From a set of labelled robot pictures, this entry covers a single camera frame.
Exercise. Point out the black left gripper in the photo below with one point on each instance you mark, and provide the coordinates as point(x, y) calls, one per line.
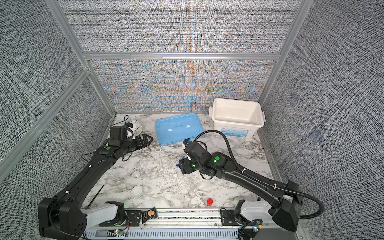
point(140, 144)

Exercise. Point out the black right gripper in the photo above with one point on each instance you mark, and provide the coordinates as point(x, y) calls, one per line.
point(185, 164)

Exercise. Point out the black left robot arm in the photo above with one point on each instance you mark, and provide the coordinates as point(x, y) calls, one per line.
point(61, 216)

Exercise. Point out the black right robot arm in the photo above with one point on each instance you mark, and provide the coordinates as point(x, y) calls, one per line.
point(285, 206)

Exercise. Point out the white alarm clock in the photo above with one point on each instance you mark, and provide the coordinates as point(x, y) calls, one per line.
point(134, 129)

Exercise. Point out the blue plastic bin lid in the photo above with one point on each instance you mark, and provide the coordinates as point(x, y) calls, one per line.
point(178, 128)

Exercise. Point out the small white ceramic dish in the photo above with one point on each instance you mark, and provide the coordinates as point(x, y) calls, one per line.
point(136, 174)

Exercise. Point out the red capped vial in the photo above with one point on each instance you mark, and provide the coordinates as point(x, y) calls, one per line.
point(209, 202)

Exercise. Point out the small circuit board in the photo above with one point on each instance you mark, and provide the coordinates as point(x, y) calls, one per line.
point(149, 214)

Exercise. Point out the white plastic storage bin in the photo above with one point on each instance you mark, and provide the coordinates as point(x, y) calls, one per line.
point(236, 118)

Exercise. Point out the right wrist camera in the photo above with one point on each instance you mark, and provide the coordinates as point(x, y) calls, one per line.
point(186, 142)

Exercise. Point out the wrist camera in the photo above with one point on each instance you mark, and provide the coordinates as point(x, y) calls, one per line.
point(119, 134)
point(186, 142)

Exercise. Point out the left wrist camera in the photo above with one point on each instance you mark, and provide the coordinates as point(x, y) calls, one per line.
point(119, 134)

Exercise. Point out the aluminium front rail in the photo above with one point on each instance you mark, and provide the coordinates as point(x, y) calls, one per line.
point(243, 223)

